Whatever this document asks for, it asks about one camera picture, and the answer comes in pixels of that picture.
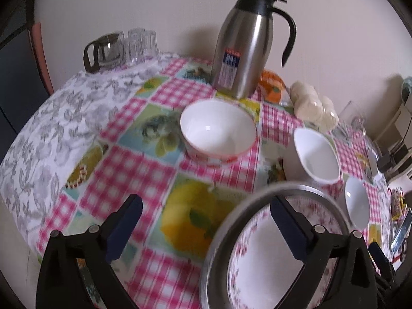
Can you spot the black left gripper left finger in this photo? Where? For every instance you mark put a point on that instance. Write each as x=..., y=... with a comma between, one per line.
x=60, y=283

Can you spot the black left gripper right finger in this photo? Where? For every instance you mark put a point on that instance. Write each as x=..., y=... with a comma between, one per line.
x=353, y=283

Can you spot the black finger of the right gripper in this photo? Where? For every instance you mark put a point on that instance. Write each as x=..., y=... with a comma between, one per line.
x=385, y=279

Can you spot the small white bowl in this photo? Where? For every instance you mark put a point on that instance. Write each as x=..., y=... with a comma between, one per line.
x=357, y=203

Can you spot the floral white plate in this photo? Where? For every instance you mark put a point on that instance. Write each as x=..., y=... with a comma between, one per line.
x=262, y=267

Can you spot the round metal tray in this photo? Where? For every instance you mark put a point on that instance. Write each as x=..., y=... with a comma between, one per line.
x=213, y=291

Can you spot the large white bowl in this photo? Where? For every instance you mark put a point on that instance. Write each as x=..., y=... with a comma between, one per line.
x=309, y=157

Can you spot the strawberry pattern bowl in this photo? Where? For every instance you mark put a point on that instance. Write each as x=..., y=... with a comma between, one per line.
x=216, y=132

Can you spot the smartphone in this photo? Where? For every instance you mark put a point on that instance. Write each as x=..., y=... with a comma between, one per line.
x=401, y=232

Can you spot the colourful candy pack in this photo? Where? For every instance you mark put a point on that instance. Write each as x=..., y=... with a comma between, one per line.
x=397, y=203

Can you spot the white plastic chair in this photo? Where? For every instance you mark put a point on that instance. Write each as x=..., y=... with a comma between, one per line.
x=394, y=143

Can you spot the black power adapter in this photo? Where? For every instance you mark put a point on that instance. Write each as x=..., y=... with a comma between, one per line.
x=385, y=163

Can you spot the grey floral tablecloth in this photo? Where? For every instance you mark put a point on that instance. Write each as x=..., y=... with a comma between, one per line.
x=56, y=137

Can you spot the clear glass mug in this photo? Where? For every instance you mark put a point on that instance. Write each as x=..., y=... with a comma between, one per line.
x=351, y=126

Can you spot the pink checkered tablecloth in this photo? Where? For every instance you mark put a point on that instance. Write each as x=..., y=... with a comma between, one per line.
x=184, y=202

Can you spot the wrapped white buns pack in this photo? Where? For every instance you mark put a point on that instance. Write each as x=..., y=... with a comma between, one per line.
x=312, y=108

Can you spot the orange snack packet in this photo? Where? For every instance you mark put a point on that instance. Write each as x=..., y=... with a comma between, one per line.
x=271, y=86

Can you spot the stainless steel thermos jug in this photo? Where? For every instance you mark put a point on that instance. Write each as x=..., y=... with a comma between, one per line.
x=243, y=46

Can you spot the drinking glass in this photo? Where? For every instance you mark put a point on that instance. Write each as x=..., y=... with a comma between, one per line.
x=128, y=63
x=135, y=37
x=149, y=43

